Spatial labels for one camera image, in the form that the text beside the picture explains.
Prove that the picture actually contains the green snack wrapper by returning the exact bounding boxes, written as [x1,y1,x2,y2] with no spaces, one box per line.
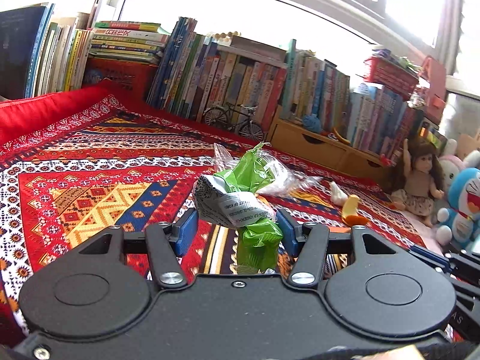
[193,142,283,272]

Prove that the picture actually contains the red box under books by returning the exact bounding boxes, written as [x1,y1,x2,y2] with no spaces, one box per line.
[82,58,157,99]

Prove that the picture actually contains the row of upright books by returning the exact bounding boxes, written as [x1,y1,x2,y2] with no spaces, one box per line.
[145,16,421,158]

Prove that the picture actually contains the stack of flat books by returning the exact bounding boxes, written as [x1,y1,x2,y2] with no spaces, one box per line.
[89,20,170,65]

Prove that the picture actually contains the upright books beside blue book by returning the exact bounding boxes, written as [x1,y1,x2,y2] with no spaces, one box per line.
[33,12,92,96]

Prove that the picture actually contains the orange yellow toy figure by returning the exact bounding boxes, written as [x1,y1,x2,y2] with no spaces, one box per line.
[329,181,368,228]

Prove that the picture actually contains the clear crumpled plastic bag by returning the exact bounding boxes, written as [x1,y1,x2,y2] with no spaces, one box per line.
[214,142,322,197]

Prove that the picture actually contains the blue Doraemon plush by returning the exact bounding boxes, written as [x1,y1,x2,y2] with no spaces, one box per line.
[435,167,479,249]

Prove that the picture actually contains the wooden drawer organizer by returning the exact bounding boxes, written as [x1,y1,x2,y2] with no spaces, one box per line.
[267,119,391,188]

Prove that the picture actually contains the brown-haired doll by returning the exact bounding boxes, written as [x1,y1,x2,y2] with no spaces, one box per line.
[391,136,444,228]

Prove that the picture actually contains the blue yarn ball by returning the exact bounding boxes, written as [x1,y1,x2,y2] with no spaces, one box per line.
[302,115,322,134]

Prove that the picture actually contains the red patterned tablecloth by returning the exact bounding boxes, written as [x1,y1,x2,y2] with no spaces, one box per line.
[1,83,425,347]

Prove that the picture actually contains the pink white bunny plush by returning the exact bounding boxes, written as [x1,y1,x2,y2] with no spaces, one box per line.
[439,139,479,194]

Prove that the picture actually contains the miniature black bicycle model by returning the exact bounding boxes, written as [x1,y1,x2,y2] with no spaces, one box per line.
[201,103,265,141]

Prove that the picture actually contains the red plastic basket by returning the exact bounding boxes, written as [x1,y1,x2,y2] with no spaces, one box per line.
[363,56,419,101]

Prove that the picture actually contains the large dark blue book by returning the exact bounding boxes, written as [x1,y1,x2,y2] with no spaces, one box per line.
[0,2,54,100]

